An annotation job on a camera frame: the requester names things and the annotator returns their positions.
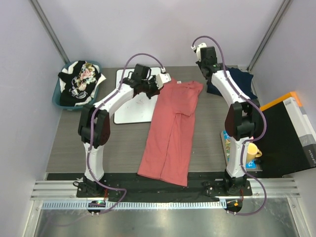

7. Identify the red t shirt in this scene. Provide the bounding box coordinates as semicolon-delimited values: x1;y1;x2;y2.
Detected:
137;79;203;187

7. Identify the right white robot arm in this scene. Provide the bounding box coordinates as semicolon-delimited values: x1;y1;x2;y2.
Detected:
192;43;259;195

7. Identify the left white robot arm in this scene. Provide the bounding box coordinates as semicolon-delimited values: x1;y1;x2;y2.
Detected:
73;64;170;198

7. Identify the white board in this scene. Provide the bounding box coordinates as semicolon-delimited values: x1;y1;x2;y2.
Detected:
114;64;160;124

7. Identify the folded navy t shirt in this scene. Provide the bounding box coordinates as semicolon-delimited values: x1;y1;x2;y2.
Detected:
206;68;257;99

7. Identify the black floral t shirt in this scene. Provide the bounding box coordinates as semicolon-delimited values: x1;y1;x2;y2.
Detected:
58;60;107;107

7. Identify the blue illustrated book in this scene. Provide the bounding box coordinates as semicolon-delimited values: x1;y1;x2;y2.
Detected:
220;130;257;170

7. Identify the teal laundry basket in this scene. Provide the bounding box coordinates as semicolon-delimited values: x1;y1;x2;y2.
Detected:
52;60;102;111

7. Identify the yellow cup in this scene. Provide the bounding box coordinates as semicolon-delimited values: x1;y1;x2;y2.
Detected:
246;143;262;163

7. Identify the black orange box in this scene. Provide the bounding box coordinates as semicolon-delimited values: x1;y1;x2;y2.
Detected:
255;91;316;178

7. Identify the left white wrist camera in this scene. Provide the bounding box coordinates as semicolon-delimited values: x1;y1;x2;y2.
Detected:
156;73;171;89

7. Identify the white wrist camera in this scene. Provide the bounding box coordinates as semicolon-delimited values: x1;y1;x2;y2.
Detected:
156;73;171;89
191;43;207;61

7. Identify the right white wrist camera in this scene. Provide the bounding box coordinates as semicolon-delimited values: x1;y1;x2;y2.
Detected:
191;43;207;61

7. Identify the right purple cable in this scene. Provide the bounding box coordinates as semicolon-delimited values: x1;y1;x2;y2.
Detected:
191;36;268;216

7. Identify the purple cable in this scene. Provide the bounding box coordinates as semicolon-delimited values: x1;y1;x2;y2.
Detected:
191;36;268;216
86;52;167;214

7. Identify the right aluminium corner post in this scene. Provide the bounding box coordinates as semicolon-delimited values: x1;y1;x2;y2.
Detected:
246;0;293;72

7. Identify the aluminium corner post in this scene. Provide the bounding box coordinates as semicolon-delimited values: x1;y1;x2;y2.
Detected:
246;0;293;72
29;0;70;64

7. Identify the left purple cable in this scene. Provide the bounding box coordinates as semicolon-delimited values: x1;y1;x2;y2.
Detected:
86;52;167;214

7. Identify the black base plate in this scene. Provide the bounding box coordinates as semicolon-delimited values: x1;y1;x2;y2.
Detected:
47;172;252;203

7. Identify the aluminium frame rail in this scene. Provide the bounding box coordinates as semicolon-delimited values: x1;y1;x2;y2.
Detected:
31;178;300;213

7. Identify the left aluminium corner post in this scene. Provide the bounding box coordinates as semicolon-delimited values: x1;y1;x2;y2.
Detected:
29;0;70;64

